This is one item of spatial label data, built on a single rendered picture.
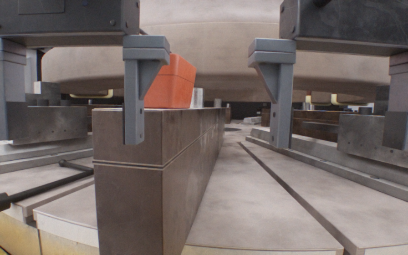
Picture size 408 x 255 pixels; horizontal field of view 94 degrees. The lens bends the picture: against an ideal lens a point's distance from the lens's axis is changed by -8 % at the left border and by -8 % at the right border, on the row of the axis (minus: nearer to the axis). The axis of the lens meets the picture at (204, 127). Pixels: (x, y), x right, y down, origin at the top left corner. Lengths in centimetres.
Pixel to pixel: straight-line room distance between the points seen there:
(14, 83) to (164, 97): 30
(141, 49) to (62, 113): 138
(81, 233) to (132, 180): 45
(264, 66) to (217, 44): 90
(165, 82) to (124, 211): 28
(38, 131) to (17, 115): 124
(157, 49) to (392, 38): 22
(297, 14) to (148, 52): 14
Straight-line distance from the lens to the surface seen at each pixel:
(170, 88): 49
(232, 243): 66
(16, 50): 29
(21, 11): 26
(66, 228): 87
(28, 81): 480
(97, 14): 22
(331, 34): 22
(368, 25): 25
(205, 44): 111
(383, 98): 139
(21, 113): 29
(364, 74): 141
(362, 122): 130
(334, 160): 154
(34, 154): 162
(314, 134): 261
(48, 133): 154
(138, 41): 21
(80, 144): 173
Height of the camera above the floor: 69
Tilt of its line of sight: 6 degrees down
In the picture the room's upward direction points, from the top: 1 degrees clockwise
